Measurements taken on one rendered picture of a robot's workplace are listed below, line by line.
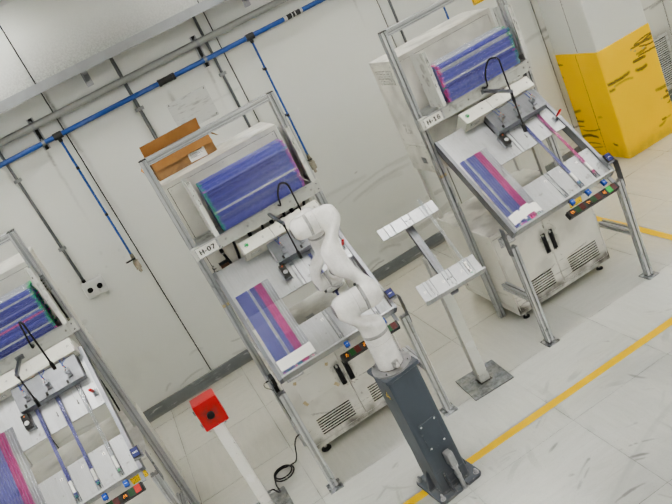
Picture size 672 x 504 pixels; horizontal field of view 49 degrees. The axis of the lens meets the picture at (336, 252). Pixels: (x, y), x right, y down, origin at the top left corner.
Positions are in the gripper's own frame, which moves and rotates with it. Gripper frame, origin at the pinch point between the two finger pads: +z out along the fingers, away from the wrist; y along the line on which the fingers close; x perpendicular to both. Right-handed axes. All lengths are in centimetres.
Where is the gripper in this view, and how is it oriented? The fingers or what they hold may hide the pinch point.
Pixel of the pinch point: (334, 288)
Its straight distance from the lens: 380.5
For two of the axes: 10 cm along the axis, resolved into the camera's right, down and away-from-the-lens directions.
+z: -0.2, 3.4, 9.4
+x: 5.4, 8.0, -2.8
